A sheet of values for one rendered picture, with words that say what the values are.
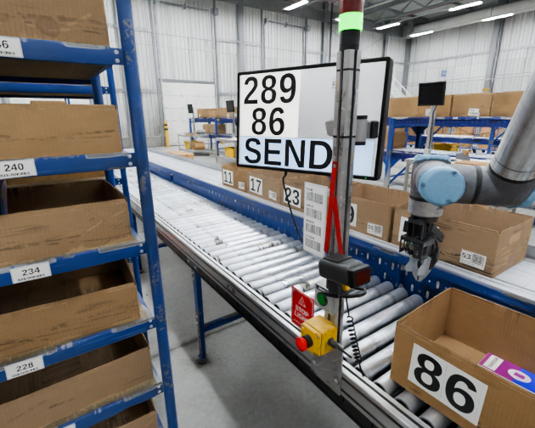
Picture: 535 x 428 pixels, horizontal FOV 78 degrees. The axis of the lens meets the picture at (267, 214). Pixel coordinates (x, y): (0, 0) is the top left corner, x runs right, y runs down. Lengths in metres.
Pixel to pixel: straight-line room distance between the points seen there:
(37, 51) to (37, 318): 0.52
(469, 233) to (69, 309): 1.21
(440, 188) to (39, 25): 0.85
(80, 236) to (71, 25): 0.41
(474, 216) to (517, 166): 0.83
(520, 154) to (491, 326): 0.53
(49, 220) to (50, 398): 0.41
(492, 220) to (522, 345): 0.62
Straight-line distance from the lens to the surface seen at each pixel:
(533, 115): 0.77
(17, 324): 0.88
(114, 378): 1.00
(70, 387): 0.98
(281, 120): 1.03
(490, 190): 0.87
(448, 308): 1.18
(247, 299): 1.35
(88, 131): 0.77
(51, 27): 0.78
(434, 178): 0.83
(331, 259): 0.80
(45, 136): 0.77
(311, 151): 0.98
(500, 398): 0.88
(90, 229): 0.81
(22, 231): 0.80
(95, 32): 0.79
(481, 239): 1.33
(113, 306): 0.87
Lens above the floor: 1.41
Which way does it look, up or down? 17 degrees down
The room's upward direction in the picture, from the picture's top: 1 degrees counter-clockwise
